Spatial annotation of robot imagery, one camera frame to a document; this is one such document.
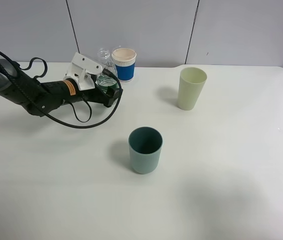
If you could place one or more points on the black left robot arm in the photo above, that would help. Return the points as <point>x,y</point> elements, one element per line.
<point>38,99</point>

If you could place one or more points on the tall pale yellow cup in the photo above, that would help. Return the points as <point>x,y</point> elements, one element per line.
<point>191,83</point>

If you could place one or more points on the blue sleeved paper cup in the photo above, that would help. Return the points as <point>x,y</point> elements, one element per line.
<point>124,60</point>

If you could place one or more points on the clear bottle green label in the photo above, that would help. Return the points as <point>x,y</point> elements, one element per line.
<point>104,81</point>

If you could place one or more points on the short teal cup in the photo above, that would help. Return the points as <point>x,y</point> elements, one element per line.
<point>145,144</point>

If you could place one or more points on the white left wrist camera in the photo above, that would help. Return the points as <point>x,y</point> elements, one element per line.
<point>81,69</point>

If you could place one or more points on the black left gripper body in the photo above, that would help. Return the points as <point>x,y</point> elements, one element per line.
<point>66,91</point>

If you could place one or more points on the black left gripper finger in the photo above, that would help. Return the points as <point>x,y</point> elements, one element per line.
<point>112,95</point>

